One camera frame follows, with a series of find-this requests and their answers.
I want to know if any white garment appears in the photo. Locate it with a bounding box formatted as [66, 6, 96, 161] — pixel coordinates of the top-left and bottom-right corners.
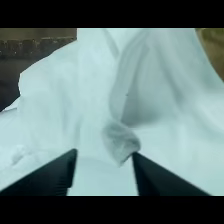
[0, 27, 224, 197]

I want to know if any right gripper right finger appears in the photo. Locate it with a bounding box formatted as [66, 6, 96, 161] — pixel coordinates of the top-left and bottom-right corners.
[131, 152, 212, 197]

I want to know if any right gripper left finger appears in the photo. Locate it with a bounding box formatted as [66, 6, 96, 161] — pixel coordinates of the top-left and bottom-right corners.
[0, 148, 78, 197]

